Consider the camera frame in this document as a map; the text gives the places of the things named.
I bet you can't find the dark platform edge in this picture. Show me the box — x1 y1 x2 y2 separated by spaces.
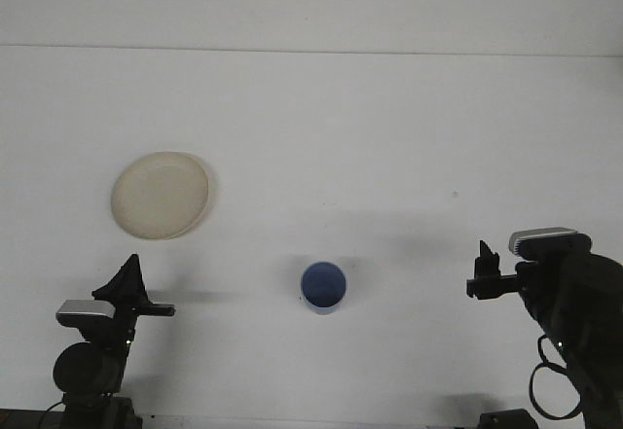
0 406 65 429

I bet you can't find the pale blue cup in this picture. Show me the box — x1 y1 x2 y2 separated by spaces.
300 261 348 317

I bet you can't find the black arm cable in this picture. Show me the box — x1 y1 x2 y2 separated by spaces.
528 334 585 421
39 399 67 429

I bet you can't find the pale grey camera box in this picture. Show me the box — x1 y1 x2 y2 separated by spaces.
55 299 117 327
507 226 580 257

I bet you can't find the pale round plate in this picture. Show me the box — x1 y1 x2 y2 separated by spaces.
109 150 218 242

